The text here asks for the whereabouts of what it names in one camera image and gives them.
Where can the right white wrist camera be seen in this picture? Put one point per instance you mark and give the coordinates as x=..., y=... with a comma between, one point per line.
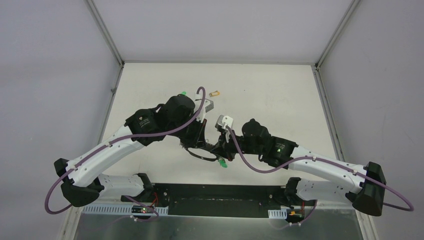
x=223, y=122

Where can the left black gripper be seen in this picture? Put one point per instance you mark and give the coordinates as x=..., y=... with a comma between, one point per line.
x=199, y=133

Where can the right aluminium frame post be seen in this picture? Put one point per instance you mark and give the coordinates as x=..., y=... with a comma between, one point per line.
x=365, y=222

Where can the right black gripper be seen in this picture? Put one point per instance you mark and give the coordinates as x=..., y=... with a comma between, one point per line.
x=223, y=148

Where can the right white cable duct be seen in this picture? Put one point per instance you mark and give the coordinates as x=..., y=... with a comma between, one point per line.
x=277, y=214

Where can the yellow key tag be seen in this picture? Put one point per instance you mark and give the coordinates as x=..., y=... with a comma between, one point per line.
x=214, y=94

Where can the large wire keyring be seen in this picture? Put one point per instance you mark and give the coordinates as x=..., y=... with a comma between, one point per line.
x=203, y=153

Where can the left white cable duct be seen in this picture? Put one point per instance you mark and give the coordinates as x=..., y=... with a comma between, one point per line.
x=123, y=209

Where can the aluminium frame post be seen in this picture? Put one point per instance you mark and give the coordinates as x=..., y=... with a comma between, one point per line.
x=365, y=222
x=70, y=224

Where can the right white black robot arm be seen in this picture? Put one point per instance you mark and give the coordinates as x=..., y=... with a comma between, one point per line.
x=362, y=186

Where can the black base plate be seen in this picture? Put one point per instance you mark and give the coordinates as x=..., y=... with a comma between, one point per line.
x=239, y=201

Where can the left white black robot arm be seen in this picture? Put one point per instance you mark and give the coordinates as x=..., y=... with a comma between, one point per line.
x=83, y=178

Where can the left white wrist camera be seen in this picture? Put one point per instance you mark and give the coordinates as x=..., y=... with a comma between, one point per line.
x=208, y=105

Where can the white cable duct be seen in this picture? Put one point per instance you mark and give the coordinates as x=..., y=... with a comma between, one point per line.
x=277, y=214
x=123, y=209

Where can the left aluminium frame post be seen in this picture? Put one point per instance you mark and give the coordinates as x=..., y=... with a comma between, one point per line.
x=70, y=224

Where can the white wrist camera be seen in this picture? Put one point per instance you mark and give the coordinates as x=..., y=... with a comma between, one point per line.
x=223, y=122
x=208, y=105

